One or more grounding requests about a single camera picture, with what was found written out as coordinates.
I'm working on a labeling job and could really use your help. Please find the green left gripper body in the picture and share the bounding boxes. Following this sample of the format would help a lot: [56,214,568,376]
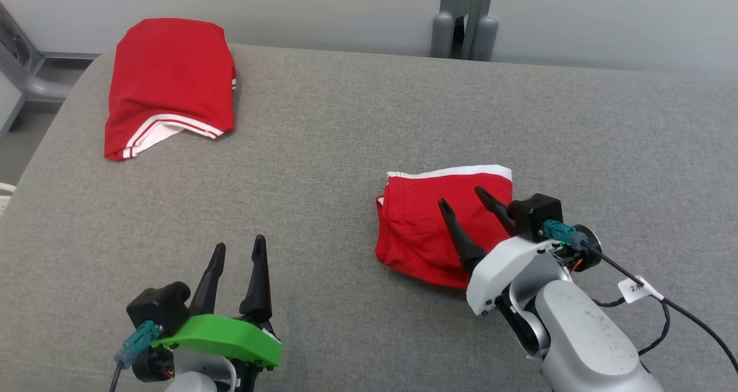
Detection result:
[131,314,282,392]

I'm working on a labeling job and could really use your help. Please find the grey metal frame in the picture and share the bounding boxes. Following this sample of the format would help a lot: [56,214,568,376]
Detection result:
[0,3,101,133]

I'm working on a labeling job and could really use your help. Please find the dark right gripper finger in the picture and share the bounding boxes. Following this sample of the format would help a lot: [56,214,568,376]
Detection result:
[438,198,488,274]
[475,186,517,236]

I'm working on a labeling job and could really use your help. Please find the thin black loop cable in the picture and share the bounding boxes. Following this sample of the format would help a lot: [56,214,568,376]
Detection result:
[591,294,672,358]

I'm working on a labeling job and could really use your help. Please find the grey metal partition post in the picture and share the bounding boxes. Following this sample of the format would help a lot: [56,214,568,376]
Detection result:
[431,0,499,62]

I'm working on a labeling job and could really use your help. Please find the white cable label tag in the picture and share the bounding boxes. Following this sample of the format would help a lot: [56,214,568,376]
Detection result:
[618,276,664,304]

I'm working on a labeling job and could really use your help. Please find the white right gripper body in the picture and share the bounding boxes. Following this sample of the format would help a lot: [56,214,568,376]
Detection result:
[466,225,603,316]

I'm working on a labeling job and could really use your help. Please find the grey fabric sofa seat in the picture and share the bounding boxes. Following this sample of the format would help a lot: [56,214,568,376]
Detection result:
[0,44,738,392]

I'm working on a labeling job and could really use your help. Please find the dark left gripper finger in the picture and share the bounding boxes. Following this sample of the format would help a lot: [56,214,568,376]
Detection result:
[239,235,273,323]
[189,242,227,316]

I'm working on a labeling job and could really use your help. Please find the red jersey number 23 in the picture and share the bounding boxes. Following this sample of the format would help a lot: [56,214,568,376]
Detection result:
[104,18,238,161]

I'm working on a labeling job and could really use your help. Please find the red shorts white trim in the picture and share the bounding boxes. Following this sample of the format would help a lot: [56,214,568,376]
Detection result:
[375,165,514,290]

